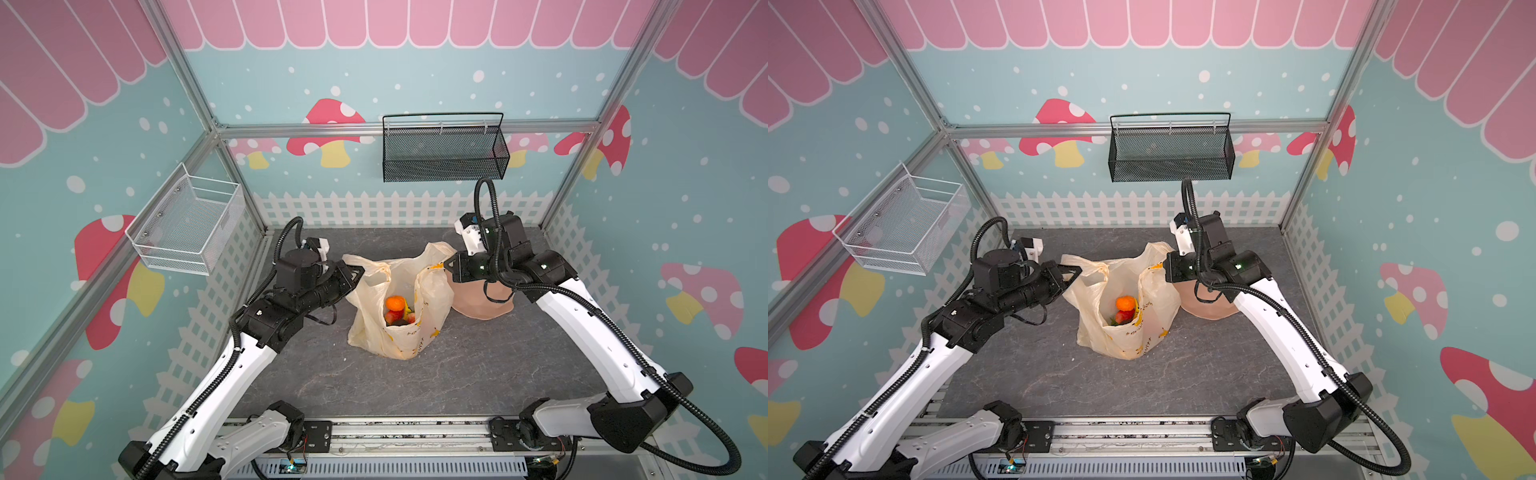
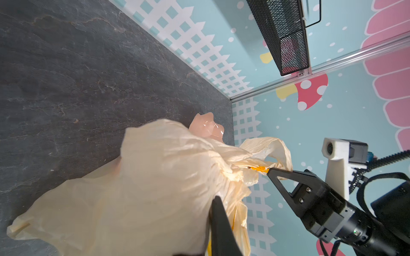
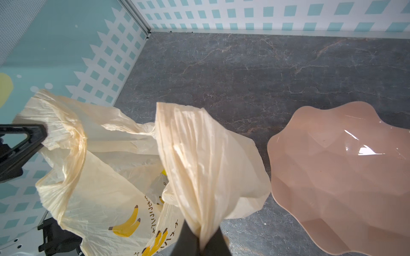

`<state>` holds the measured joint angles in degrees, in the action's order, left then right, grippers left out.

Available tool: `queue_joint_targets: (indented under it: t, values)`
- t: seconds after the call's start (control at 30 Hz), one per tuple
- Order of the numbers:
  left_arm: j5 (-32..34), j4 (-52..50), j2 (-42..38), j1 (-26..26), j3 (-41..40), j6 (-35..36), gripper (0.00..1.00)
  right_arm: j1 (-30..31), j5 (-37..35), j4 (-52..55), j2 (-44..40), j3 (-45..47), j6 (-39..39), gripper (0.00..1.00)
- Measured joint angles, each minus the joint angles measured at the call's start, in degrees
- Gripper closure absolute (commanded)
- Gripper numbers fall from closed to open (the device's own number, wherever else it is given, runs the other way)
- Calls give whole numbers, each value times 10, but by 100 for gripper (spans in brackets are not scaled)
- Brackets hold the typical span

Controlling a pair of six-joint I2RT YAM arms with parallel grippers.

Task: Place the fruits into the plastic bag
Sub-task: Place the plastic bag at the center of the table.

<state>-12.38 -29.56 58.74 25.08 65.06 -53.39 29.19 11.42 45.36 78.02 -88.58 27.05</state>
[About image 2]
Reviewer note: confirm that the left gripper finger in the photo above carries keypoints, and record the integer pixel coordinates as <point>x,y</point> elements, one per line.
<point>223,242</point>

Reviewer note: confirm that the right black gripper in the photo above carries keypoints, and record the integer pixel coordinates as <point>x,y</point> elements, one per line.
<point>328,216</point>

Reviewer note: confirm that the translucent cream plastic bag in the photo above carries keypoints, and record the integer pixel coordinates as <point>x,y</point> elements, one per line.
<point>155,199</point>

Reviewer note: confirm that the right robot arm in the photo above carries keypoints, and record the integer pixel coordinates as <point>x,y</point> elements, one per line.
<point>392,210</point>

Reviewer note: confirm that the pink flower-shaped fruit plate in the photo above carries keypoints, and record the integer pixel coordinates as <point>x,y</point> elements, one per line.
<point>204,126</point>

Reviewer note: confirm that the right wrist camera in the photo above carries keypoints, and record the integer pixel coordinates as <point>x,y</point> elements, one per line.
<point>344,158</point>

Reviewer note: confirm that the black mesh wall basket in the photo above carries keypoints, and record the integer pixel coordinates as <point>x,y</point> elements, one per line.
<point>283,27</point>

